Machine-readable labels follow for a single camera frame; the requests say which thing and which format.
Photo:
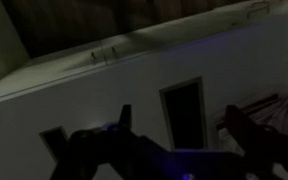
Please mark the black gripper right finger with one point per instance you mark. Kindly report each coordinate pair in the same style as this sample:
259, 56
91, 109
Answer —
264, 146

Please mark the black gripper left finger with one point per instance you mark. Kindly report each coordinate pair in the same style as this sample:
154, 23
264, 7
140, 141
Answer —
132, 157

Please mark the red striped cloth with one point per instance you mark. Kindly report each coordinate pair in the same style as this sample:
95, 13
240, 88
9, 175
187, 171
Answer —
271, 110

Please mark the small black square tag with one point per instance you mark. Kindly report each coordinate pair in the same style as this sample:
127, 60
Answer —
55, 140

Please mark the large black square tag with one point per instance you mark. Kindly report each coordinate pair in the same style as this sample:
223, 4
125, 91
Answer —
184, 113

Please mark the white cabinet with handles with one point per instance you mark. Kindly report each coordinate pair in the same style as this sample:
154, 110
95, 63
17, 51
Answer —
58, 67

